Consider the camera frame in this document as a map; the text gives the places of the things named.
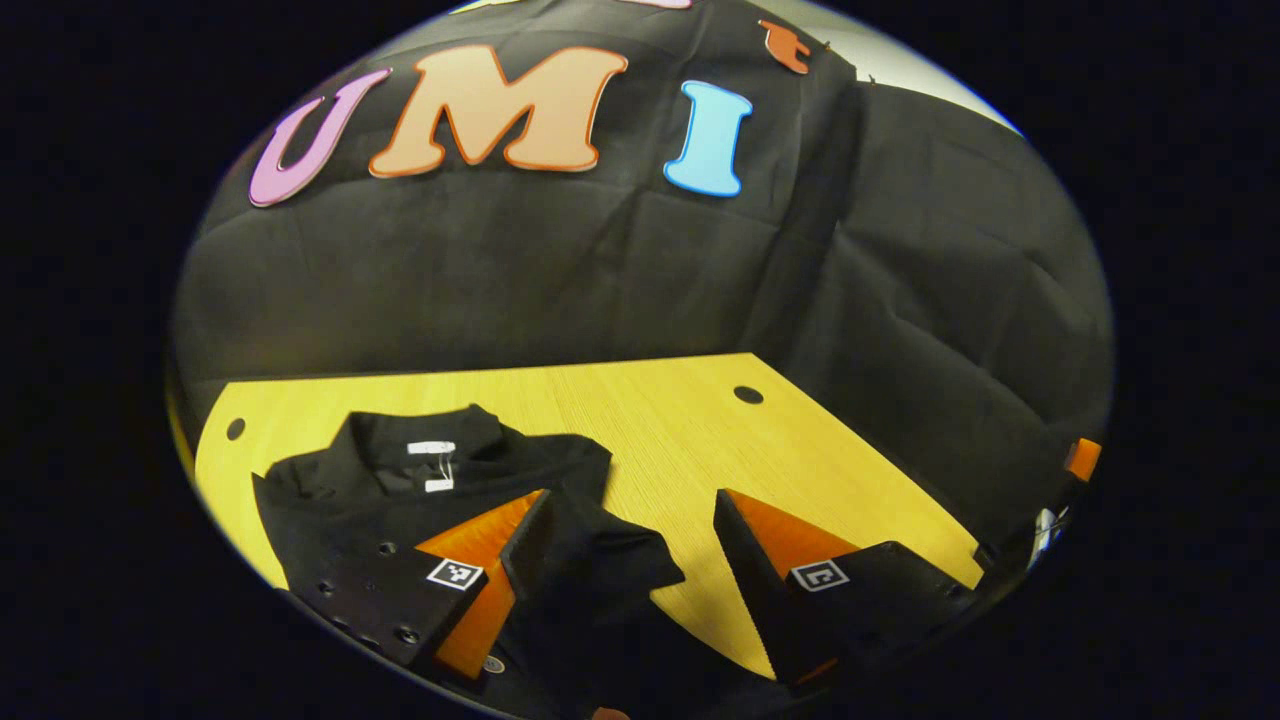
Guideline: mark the black buttoned shirt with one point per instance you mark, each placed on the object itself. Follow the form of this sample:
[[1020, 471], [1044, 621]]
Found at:
[[330, 500]]

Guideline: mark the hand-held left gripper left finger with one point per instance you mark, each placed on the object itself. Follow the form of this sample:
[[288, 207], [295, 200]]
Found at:
[[528, 545]]

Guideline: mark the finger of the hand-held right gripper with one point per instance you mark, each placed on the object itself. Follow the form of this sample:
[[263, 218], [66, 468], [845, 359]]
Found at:
[[1082, 458]]

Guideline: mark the black backdrop cloth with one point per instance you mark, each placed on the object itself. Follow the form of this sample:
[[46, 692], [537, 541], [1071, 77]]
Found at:
[[500, 270]]

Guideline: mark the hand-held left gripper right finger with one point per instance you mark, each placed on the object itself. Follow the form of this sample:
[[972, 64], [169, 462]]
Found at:
[[755, 590]]

